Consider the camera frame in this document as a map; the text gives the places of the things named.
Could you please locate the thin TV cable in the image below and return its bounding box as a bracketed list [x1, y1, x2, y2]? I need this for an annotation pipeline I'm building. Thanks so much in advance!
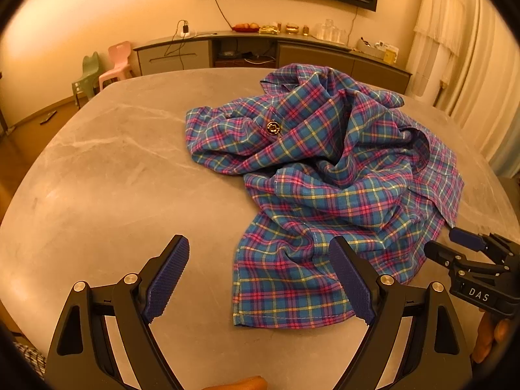
[346, 8, 359, 45]
[211, 0, 235, 30]

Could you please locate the person's right hand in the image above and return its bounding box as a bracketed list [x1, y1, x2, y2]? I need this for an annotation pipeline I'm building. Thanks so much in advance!
[470, 312, 513, 370]

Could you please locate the grey TV cabinet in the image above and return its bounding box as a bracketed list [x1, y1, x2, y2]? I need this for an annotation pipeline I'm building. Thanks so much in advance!
[133, 31, 413, 95]

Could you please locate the blue pink plaid shirt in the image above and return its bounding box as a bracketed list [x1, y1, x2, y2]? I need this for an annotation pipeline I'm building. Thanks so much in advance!
[185, 63, 465, 330]

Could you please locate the person's tweed sweater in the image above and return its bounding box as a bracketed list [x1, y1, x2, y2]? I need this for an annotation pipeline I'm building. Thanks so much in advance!
[14, 339, 48, 379]

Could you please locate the white standing air conditioner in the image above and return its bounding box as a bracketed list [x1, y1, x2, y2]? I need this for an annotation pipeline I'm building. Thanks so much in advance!
[406, 0, 468, 98]

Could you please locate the green plastic chair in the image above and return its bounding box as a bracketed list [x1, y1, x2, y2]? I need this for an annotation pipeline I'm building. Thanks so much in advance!
[71, 51, 101, 108]

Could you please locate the white power strip with charger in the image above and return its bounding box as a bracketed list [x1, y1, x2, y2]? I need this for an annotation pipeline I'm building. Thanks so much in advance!
[175, 19, 198, 38]

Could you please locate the white pleated curtain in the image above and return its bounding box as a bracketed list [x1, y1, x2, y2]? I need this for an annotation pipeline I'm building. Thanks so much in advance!
[436, 0, 520, 179]

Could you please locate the group of glass cups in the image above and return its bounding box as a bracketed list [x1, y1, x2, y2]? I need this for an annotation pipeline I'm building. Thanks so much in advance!
[315, 18, 349, 43]

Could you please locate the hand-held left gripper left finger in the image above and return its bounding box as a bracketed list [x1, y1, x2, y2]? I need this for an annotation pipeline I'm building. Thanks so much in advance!
[46, 234, 191, 390]

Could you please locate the black charger cable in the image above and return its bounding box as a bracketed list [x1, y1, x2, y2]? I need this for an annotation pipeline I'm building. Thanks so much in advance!
[163, 19, 189, 56]

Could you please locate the white tray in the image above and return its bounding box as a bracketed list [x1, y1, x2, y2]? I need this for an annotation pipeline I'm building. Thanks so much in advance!
[357, 37, 386, 58]

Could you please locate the pink plastic chair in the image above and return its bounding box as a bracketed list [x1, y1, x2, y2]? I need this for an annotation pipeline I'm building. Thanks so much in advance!
[98, 41, 137, 91]

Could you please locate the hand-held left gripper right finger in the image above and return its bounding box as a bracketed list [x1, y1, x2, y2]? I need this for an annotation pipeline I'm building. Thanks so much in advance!
[328, 236, 474, 390]

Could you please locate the person's left hand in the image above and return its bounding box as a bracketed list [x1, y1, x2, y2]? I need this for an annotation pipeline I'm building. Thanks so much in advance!
[206, 376, 267, 390]

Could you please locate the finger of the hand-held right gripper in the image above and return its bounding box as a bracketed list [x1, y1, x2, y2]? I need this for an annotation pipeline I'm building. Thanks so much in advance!
[448, 227, 520, 271]
[424, 240, 508, 281]

